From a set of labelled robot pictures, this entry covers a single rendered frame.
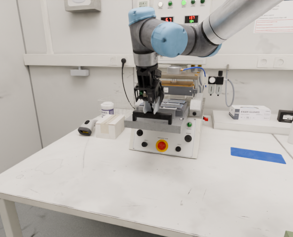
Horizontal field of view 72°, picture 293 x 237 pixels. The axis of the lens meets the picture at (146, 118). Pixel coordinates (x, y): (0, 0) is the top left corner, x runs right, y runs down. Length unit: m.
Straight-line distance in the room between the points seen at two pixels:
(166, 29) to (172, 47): 0.04
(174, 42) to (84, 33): 1.46
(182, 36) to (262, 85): 1.24
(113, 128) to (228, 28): 0.80
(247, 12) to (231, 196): 0.56
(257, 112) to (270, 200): 0.78
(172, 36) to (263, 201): 0.60
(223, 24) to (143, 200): 0.56
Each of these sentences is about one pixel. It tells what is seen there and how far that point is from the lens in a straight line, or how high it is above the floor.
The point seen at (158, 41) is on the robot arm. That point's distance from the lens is 0.49.
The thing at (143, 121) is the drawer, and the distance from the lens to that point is 0.76.
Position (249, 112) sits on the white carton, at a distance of 1.48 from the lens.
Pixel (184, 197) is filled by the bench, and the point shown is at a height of 0.75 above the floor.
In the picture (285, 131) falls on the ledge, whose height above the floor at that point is 0.77.
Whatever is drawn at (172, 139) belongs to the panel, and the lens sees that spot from 0.98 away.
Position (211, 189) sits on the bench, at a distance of 0.81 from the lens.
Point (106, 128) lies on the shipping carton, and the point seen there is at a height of 0.81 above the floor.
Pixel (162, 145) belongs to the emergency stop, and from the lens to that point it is 0.98.
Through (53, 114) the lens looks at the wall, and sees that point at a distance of 2.22.
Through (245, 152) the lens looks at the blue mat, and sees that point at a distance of 1.12.
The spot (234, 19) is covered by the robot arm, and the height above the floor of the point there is 1.29.
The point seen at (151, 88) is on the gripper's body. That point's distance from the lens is 0.65.
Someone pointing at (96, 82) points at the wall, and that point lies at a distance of 1.87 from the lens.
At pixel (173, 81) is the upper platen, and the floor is 1.07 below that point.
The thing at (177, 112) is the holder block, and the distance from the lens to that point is 0.83.
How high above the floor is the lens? 1.22
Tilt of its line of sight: 18 degrees down
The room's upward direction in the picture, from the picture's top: straight up
